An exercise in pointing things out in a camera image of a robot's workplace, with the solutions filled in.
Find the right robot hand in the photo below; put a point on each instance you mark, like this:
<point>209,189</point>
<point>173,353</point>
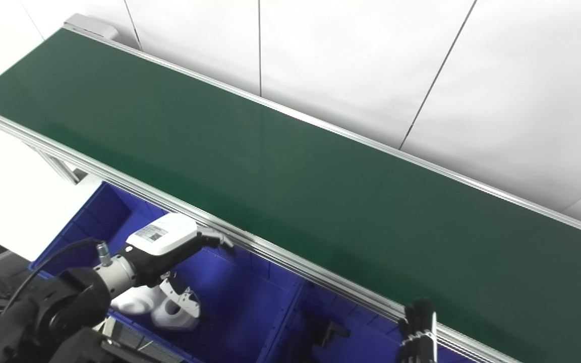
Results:
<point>419,338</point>

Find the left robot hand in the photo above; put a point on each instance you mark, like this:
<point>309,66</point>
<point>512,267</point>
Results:
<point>162,242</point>

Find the white round plastic part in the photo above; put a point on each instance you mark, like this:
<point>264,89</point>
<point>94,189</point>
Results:
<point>169,312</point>

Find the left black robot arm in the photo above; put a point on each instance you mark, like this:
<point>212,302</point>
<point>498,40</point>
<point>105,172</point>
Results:
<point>63,307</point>

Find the blue bin with black part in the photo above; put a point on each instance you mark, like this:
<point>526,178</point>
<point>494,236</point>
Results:
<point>371,338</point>

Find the empty blue plastic bin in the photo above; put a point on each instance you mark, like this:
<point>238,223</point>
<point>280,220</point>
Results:
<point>240,302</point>

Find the green conveyor belt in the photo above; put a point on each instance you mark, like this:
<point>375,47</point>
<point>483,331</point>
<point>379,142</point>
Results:
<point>321,277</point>
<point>321,186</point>

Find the aluminium conveyor support leg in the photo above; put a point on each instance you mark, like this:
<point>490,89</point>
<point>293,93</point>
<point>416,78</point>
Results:
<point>61,166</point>

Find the grey conveyor end housing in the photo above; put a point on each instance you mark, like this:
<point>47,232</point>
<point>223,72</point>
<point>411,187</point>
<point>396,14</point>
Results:
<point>91,25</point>

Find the black bracket part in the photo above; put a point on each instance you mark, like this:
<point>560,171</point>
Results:
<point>328,330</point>

